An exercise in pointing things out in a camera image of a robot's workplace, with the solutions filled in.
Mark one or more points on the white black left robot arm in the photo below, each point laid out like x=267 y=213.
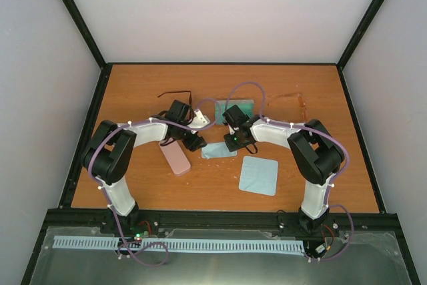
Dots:
x=107 y=155

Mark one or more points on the transparent orange sunglasses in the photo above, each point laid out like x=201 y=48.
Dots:
x=289 y=107

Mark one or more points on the light blue slotted cable duct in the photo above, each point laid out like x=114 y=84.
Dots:
x=294 y=247

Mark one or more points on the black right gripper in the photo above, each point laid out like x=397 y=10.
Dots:
x=231 y=147

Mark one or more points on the pink glasses case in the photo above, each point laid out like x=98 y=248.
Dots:
x=176 y=158

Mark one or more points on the black round sunglasses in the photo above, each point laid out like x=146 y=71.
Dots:
x=181 y=95

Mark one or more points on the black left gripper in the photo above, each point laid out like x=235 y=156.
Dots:
x=193 y=143

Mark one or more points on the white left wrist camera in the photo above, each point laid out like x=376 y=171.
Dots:
x=199 y=121

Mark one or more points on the black cage frame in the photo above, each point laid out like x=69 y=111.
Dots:
x=377 y=220

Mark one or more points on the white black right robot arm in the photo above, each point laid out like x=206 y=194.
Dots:
x=317 y=155

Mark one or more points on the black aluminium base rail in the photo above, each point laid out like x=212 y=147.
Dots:
x=278 y=223

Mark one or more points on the light blue cleaning cloth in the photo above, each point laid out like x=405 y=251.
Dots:
x=217 y=150
x=259 y=176

